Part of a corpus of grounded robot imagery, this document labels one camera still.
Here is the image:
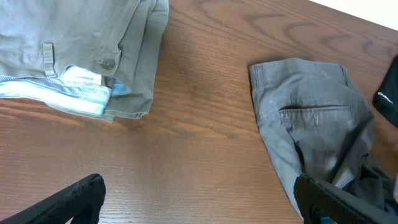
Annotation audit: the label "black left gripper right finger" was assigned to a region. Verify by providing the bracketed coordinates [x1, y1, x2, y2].
[294, 174, 397, 224]

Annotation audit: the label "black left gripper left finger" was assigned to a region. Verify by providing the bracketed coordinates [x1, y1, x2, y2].
[1, 174, 106, 224]

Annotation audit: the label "grey shorts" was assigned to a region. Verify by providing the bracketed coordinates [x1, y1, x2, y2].
[249, 58, 397, 215]

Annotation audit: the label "black white red shirt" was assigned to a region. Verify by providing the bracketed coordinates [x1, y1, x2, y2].
[372, 56, 398, 127]

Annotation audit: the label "folded khaki shorts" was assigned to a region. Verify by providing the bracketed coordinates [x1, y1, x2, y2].
[1, 0, 169, 121]

